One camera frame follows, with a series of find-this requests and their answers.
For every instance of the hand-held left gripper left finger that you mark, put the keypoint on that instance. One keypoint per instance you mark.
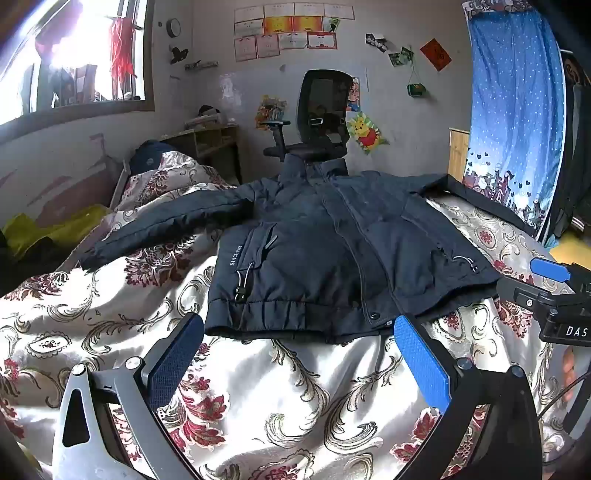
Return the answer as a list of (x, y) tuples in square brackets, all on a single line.
[(178, 355)]

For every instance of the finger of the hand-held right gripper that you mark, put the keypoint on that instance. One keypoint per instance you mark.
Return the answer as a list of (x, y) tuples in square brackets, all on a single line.
[(531, 295), (549, 270)]

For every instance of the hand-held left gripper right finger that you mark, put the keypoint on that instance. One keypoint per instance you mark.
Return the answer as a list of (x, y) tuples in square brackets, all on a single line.
[(422, 364)]

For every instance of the dark navy jacket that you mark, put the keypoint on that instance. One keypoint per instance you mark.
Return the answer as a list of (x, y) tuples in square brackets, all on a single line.
[(314, 240)]

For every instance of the person's right hand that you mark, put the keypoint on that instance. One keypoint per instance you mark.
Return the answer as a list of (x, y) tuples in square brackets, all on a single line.
[(570, 367)]

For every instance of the floral bed quilt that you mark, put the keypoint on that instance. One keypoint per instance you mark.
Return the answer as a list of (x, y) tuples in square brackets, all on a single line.
[(286, 392)]

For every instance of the wooden cabinet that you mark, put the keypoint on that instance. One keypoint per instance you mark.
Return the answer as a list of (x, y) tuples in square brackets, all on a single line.
[(458, 154)]

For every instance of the yellow green cloth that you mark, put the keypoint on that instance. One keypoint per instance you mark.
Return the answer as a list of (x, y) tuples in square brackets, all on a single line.
[(69, 228)]

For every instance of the blue printed curtain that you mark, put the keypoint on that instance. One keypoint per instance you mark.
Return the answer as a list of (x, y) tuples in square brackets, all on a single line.
[(512, 106)]

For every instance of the wooden desk shelf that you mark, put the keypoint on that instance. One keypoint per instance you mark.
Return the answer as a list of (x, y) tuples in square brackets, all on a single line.
[(212, 138)]

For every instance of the green hanging box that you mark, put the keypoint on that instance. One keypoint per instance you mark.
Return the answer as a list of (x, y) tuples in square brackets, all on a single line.
[(416, 90)]

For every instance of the yellow bear poster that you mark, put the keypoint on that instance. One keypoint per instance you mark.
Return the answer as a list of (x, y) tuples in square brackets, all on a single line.
[(367, 134)]

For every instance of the stack of papers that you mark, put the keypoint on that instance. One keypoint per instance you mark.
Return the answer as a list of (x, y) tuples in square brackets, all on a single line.
[(205, 122)]

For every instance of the red paper square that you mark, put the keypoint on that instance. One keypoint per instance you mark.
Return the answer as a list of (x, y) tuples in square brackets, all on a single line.
[(436, 54)]

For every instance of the dark cap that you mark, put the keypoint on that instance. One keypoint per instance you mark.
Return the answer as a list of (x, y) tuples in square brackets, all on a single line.
[(208, 110)]

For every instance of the colourful cartoon poster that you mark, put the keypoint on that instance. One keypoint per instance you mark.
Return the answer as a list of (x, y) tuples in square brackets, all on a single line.
[(269, 113)]

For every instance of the black office chair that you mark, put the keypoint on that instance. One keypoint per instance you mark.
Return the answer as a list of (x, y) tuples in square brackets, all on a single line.
[(323, 101)]

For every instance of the red hanging ornament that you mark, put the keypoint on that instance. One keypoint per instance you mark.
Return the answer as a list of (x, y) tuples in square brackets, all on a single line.
[(121, 50)]

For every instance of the window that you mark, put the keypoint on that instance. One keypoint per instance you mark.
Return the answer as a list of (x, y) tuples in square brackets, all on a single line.
[(83, 46)]

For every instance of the grey bed frame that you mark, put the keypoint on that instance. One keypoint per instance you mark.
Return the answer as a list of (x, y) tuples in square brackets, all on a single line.
[(119, 184)]

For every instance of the green wall photo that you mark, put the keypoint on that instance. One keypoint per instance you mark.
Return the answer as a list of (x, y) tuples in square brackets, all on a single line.
[(401, 56)]

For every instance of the narrow wall poster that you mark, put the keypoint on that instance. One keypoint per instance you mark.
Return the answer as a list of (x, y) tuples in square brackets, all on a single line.
[(355, 94)]

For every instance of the black and white wall photo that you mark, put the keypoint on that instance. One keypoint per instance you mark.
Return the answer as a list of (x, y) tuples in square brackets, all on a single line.
[(376, 42)]

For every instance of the small wall shelf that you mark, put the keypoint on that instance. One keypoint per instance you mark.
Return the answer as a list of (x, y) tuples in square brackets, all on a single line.
[(201, 65)]

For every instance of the black wall hook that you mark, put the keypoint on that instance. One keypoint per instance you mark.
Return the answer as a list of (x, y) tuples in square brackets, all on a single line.
[(178, 54)]

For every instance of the round wall clock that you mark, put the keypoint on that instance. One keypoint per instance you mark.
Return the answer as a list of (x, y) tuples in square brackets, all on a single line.
[(174, 27)]

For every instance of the group of wall certificates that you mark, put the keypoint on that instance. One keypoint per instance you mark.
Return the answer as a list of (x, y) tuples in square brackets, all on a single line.
[(291, 30)]

